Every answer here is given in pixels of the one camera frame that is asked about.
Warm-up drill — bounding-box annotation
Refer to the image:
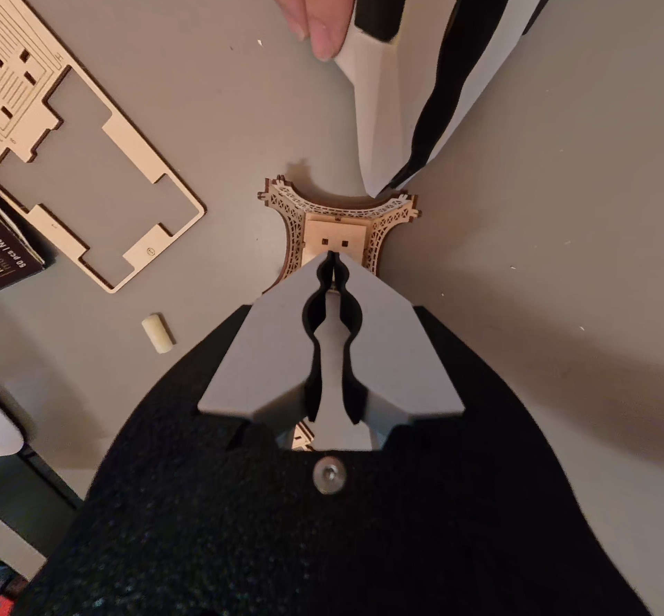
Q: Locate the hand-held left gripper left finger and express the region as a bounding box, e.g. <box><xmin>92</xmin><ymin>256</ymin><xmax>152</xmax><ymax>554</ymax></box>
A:
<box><xmin>198</xmin><ymin>251</ymin><xmax>335</xmax><ymax>424</ymax></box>

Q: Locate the dark flat panel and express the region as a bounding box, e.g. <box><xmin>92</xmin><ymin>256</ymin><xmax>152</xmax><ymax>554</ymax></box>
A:
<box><xmin>0</xmin><ymin>445</ymin><xmax>86</xmax><ymax>575</ymax></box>

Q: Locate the small cream wax cylinder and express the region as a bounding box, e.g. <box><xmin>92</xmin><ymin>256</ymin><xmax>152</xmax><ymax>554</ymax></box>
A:
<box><xmin>141</xmin><ymin>313</ymin><xmax>176</xmax><ymax>354</ymax></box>

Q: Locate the white rounded plastic object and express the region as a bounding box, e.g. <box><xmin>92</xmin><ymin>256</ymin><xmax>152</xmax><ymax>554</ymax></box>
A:
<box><xmin>0</xmin><ymin>403</ymin><xmax>27</xmax><ymax>457</ymax></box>

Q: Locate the dark purple kit box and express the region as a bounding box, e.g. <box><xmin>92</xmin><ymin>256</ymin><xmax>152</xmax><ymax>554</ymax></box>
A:
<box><xmin>0</xmin><ymin>206</ymin><xmax>46</xmax><ymax>290</ymax></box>

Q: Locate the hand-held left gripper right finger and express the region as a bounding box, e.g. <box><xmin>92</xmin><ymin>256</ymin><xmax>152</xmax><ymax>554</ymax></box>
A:
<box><xmin>333</xmin><ymin>252</ymin><xmax>466</xmax><ymax>431</ymax></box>

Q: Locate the wooden lattice tower base model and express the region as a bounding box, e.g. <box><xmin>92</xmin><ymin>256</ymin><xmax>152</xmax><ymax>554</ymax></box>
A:
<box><xmin>258</xmin><ymin>175</ymin><xmax>419</xmax><ymax>452</ymax></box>

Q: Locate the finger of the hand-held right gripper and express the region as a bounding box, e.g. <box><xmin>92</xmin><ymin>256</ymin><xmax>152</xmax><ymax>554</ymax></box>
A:
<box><xmin>334</xmin><ymin>0</ymin><xmax>483</xmax><ymax>198</ymax></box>
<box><xmin>388</xmin><ymin>0</ymin><xmax>570</xmax><ymax>191</ymax></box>

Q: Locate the plywood cutout frame sheet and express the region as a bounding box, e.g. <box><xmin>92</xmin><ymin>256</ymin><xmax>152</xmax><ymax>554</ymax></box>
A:
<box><xmin>0</xmin><ymin>0</ymin><xmax>206</xmax><ymax>294</ymax></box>

